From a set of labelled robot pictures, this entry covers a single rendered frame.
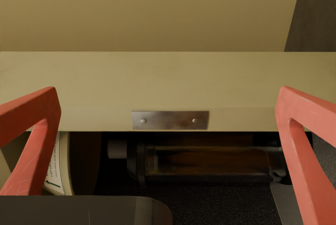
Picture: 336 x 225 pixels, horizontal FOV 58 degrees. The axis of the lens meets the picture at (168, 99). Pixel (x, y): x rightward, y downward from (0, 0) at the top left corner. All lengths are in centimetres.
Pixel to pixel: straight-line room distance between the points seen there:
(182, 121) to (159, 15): 44
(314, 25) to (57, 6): 52
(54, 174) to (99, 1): 41
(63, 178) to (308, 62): 31
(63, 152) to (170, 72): 16
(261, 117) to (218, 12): 43
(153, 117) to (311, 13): 42
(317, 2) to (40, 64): 47
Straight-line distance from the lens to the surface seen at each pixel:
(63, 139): 38
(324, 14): 59
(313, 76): 35
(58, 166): 39
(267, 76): 33
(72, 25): 73
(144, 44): 72
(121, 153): 43
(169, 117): 28
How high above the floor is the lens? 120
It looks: level
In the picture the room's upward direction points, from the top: 90 degrees counter-clockwise
